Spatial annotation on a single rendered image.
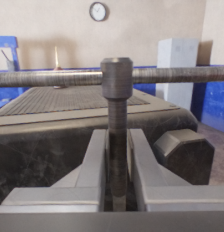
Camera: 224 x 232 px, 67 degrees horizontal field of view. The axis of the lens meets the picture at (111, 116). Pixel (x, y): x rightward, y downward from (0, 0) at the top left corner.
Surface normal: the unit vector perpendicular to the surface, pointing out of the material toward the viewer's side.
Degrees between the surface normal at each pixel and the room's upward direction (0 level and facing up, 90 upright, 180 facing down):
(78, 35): 90
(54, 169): 90
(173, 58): 90
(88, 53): 90
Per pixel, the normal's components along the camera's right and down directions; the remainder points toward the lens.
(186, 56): 0.24, 0.29
